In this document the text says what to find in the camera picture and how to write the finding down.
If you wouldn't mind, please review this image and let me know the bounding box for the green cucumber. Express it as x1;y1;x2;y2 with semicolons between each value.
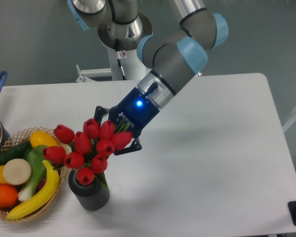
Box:
0;140;32;166

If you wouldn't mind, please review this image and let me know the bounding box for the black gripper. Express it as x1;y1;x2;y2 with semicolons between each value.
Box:
93;88;159;156

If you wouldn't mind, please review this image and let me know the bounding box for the orange fruit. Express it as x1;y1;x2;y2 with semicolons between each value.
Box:
0;184;18;208

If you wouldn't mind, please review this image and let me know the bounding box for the yellow lemon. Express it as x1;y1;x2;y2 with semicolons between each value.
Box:
30;130;59;148

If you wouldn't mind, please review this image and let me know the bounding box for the woven wicker basket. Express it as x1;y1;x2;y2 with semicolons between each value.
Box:
0;127;68;223

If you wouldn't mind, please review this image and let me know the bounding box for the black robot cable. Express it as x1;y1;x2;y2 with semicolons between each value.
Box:
114;39;127;80

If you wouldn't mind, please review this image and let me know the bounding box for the beige round bun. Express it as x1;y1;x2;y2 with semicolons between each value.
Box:
2;158;32;185

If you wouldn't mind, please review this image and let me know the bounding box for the red tulip bouquet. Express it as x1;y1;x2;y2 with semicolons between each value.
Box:
42;118;133;186

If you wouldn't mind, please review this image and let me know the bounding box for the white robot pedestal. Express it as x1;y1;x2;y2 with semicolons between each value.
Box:
75;12;153;83

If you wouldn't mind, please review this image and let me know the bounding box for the yellow banana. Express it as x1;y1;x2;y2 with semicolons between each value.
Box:
6;160;59;220

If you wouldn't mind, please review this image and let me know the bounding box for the dark grey ribbed vase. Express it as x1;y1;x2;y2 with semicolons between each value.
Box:
68;170;110;211

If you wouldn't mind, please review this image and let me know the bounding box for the green bok choy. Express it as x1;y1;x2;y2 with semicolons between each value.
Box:
18;145;47;202

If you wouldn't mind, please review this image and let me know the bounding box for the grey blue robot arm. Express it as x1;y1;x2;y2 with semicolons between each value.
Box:
67;0;228;155

